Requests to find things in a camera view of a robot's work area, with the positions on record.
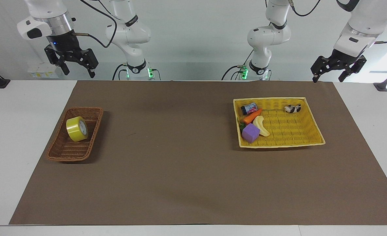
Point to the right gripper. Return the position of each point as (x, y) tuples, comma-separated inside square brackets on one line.
[(62, 42)]

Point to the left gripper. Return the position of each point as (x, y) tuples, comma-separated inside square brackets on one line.
[(344, 58)]

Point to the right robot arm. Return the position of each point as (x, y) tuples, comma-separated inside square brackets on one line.
[(128, 32)]

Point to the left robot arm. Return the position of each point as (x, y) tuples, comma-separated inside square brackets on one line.
[(267, 36)]

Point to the yellow tape roll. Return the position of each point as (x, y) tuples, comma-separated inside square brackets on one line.
[(74, 129)]

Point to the yellow wicker basket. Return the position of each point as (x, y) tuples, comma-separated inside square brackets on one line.
[(288, 129)]

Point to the brown wicker basket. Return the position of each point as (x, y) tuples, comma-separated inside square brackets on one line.
[(65, 149)]

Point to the black and white toy cow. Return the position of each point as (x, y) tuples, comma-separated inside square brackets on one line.
[(292, 108)]

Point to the small printed can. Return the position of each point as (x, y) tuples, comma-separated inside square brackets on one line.
[(249, 108)]

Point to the pale yellow toy banana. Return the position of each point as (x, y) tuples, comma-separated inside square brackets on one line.
[(260, 126)]

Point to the orange toy carrot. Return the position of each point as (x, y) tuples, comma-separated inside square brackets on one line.
[(253, 116)]

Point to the purple foam cube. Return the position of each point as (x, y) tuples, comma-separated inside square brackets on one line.
[(250, 133)]

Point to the green toy vegetable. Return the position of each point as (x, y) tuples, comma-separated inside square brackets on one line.
[(241, 126)]

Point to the white wall socket box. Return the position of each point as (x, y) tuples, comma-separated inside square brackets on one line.
[(43, 72)]

